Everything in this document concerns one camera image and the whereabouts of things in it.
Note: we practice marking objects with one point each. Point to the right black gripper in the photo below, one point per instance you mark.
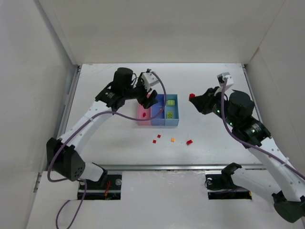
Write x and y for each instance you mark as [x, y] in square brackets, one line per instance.
[207, 102]

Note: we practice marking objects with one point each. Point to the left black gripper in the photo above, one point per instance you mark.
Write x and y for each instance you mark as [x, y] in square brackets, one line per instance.
[144, 96]

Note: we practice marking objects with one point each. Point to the red orange lego stack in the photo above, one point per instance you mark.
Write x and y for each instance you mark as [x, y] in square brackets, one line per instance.
[191, 96]

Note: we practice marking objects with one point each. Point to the green lego brick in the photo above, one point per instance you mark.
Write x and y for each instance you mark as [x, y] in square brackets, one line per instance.
[170, 103]
[169, 115]

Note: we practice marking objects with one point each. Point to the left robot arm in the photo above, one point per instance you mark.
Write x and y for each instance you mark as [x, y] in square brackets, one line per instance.
[64, 153]

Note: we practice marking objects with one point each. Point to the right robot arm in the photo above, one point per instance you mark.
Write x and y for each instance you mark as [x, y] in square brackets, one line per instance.
[287, 194]

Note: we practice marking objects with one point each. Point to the pink container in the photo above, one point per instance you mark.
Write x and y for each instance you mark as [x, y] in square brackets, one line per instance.
[143, 121]

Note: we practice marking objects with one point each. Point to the light blue container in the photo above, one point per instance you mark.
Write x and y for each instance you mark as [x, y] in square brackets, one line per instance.
[175, 109]

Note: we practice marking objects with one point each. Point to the red lego brick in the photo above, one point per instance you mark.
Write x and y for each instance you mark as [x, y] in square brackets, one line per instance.
[189, 142]

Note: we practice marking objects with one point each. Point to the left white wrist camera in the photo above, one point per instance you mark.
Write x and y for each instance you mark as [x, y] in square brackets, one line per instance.
[149, 79]

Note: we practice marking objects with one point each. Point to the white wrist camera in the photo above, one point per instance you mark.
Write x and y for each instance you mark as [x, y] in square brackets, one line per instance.
[149, 79]
[225, 80]

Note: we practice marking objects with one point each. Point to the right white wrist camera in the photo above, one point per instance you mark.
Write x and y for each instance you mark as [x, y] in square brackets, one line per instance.
[225, 80]

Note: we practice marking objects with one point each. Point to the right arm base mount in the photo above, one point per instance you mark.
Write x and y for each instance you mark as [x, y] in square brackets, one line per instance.
[220, 186]

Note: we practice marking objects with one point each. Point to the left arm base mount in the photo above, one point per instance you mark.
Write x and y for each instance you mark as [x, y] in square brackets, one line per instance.
[109, 188]

